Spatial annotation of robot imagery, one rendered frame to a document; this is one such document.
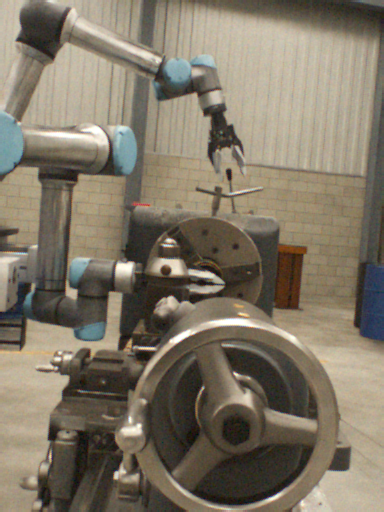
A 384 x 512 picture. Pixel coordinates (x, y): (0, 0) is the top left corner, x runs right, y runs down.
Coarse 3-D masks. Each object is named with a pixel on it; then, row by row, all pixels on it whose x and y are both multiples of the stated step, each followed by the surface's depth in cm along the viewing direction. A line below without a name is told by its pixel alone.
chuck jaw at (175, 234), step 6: (174, 228) 172; (180, 228) 172; (168, 234) 172; (174, 234) 172; (180, 234) 168; (174, 240) 168; (180, 240) 169; (186, 240) 168; (180, 246) 168; (186, 246) 168; (192, 246) 169; (180, 252) 167; (186, 252) 167; (192, 252) 166; (186, 258) 167; (192, 258) 165; (198, 258) 165
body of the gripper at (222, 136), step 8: (208, 112) 184; (216, 112) 182; (216, 120) 184; (224, 120) 183; (216, 128) 182; (224, 128) 182; (232, 128) 183; (216, 136) 183; (224, 136) 184; (232, 136) 183; (216, 144) 187; (224, 144) 183
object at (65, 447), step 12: (60, 432) 96; (72, 432) 96; (60, 444) 94; (72, 444) 94; (60, 456) 94; (72, 456) 95; (60, 468) 95; (72, 468) 95; (60, 480) 95; (72, 480) 95; (60, 492) 95; (72, 492) 95
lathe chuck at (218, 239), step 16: (176, 224) 175; (192, 224) 172; (208, 224) 172; (224, 224) 172; (160, 240) 172; (192, 240) 172; (208, 240) 172; (224, 240) 172; (240, 240) 172; (208, 256) 173; (224, 256) 173; (240, 256) 173; (256, 256) 173; (224, 288) 173; (240, 288) 173; (256, 288) 173
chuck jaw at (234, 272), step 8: (232, 264) 172; (240, 264) 169; (248, 264) 169; (256, 264) 173; (224, 272) 165; (232, 272) 167; (240, 272) 168; (248, 272) 169; (256, 272) 169; (224, 280) 165; (232, 280) 167
